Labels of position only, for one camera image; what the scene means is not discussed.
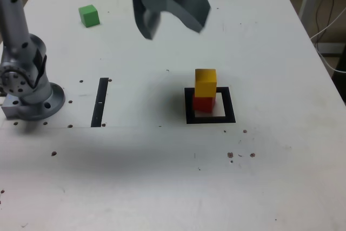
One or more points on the black tape strip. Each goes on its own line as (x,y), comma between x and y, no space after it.
(98,104)

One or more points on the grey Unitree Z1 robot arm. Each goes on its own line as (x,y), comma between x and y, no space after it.
(16,25)

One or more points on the yellow cube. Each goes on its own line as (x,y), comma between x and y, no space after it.
(205,86)

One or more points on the red cube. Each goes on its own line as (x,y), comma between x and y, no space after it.
(204,104)

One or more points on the black tape square outline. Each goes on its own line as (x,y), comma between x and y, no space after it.
(229,106)

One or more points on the green cube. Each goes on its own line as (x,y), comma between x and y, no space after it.
(89,16)

